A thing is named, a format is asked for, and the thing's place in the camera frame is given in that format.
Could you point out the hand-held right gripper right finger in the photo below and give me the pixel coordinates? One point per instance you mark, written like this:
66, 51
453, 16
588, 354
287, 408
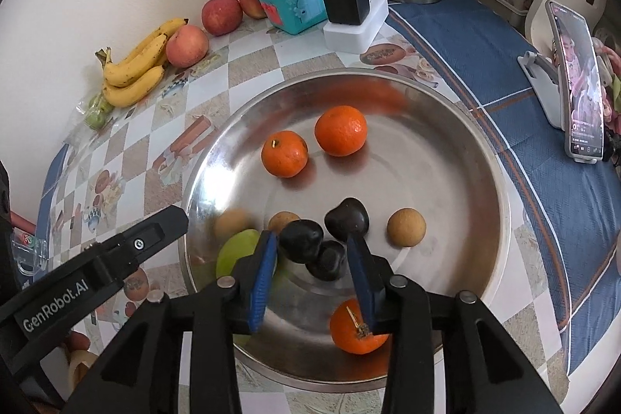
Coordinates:
361, 283

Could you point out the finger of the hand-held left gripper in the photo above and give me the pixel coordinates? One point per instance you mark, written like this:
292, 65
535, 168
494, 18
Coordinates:
145, 237

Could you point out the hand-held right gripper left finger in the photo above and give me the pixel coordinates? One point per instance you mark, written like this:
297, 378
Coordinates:
262, 283

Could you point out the green guava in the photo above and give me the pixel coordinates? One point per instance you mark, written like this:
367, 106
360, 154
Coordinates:
237, 251

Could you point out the small orange tangerine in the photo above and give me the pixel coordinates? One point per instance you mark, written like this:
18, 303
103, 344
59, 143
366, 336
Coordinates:
284, 153
347, 336

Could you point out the dark plum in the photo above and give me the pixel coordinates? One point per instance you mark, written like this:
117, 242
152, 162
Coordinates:
301, 240

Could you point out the round brown fruit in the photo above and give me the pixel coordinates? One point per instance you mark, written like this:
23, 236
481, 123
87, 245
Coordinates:
232, 224
406, 227
284, 220

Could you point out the stainless steel basin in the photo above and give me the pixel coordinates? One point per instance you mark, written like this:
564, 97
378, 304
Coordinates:
427, 162

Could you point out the large orange tangerine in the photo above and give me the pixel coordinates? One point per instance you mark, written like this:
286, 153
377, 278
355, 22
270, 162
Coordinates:
340, 130

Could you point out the glass mug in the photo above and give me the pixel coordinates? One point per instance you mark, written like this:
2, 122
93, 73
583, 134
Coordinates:
29, 249

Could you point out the small green fruit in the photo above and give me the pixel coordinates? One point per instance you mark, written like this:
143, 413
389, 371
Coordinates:
98, 111

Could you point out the bunch of yellow bananas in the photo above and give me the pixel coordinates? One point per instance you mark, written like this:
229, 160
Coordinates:
131, 91

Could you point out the blue tablecloth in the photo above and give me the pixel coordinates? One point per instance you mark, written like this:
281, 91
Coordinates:
524, 142

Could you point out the smartphone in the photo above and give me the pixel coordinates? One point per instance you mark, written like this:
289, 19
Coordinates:
580, 79

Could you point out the colourful cloth bundle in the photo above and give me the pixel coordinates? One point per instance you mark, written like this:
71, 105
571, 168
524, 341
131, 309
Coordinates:
612, 94

